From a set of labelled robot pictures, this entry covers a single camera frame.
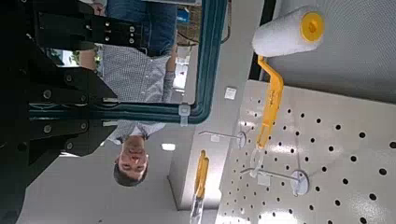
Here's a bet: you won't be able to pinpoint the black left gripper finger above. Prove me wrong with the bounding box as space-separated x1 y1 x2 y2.
29 66 119 105
29 119 119 158

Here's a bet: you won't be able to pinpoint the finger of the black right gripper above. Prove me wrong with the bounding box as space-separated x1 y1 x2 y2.
35 12 146 50

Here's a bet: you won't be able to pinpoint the teal metal frame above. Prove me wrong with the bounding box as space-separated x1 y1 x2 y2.
29 0 230 125

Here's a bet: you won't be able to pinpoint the person's left forearm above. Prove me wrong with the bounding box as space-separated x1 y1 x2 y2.
78 49 97 71

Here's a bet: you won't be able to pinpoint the person's right forearm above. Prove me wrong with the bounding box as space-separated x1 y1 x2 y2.
164 46 178 74

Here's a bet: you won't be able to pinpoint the person's left hand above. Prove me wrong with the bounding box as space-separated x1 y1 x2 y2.
92 1 106 17

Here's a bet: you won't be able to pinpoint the person in grey shirt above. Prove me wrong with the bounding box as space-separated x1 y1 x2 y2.
78 0 178 188

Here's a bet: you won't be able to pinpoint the blue sign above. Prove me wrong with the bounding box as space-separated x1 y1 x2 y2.
177 7 191 24

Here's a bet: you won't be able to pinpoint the white zip tie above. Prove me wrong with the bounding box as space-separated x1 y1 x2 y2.
177 104 191 127

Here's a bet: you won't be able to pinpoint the grey display side panel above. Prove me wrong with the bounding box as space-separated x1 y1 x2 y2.
167 0 265 211

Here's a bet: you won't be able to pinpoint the white square sticker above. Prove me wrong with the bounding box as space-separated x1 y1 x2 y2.
223 87 237 101

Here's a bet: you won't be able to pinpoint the white pegboard hook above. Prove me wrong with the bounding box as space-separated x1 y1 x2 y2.
239 167 311 197
198 130 248 149

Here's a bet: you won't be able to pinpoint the grey display lower panel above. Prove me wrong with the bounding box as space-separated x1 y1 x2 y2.
267 0 396 105

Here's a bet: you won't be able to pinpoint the beige perforated pegboard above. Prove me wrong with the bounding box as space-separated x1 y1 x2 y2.
214 79 396 224

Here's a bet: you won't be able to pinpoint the packaged yellow handled pliers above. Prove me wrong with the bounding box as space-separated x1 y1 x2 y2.
189 148 210 224

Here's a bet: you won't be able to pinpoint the yellow handled white paint roller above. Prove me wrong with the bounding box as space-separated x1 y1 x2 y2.
248 5 325 179

